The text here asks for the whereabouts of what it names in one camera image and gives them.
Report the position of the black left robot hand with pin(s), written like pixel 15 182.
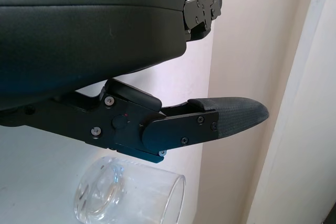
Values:
pixel 78 37

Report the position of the clear glass cup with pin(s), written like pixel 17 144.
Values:
pixel 147 192

